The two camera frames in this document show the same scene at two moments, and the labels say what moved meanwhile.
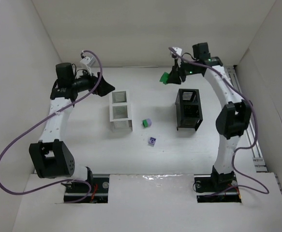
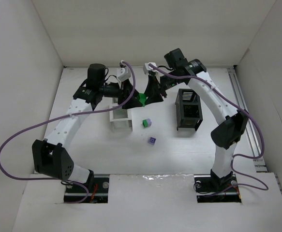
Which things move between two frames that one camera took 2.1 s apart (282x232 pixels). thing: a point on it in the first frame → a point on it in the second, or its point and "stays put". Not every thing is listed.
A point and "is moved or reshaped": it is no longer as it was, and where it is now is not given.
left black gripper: x=97 y=84 → x=124 y=92
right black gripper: x=178 y=73 → x=159 y=87
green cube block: x=164 y=78 is moved or reshaped
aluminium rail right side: x=251 y=137 stays put
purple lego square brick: x=152 y=141 stays put
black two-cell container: x=188 y=110 stays put
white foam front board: x=156 y=202 stays put
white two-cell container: x=120 y=111 stays put
